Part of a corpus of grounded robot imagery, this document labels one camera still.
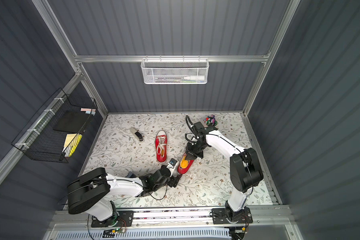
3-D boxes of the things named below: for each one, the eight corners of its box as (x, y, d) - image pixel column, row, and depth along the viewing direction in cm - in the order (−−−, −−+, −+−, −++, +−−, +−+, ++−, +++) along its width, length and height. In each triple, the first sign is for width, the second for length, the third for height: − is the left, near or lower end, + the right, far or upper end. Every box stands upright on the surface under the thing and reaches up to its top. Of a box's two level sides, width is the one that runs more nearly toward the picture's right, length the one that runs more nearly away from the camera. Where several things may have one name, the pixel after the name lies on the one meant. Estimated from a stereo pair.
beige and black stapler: (131, 132, 111) (129, 128, 107) (134, 130, 112) (132, 126, 108) (141, 142, 105) (139, 138, 101) (144, 140, 106) (142, 136, 103)
